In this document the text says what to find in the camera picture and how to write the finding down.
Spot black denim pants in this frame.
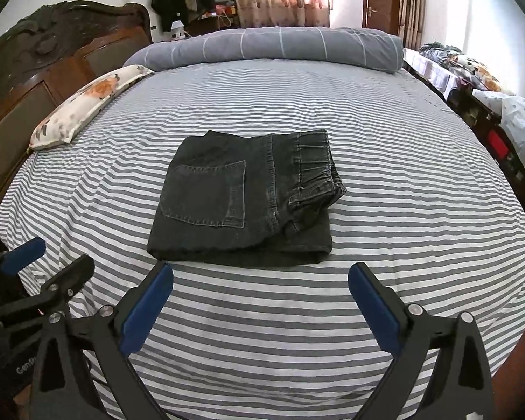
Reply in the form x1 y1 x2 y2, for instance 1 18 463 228
147 129 346 267

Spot floral white orange pillow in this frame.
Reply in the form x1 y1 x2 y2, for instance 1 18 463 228
28 64 154 151

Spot grey white striped bed sheet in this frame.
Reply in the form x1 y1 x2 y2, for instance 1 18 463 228
0 60 525 419

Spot dark wooden headboard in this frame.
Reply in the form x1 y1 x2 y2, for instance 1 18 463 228
0 0 152 202

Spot dark wooden low cabinet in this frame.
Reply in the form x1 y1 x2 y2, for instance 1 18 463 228
404 48 525 210

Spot pile of clothes on cabinet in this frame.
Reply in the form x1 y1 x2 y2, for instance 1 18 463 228
418 42 505 92

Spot grey rolled duvet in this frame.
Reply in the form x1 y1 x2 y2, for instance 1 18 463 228
125 27 404 74

